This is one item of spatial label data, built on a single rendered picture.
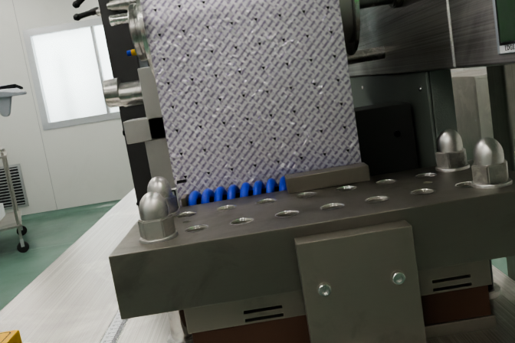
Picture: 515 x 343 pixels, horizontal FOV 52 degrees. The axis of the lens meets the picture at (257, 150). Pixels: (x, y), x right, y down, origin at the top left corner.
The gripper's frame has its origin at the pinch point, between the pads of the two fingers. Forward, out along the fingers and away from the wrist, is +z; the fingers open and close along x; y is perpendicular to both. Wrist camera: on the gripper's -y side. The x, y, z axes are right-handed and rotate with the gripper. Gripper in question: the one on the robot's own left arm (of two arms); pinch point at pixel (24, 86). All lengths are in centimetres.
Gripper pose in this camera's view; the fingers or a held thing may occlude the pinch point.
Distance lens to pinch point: 133.0
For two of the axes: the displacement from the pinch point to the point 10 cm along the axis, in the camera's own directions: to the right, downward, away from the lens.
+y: 1.0, 9.6, 2.5
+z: 8.9, -2.0, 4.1
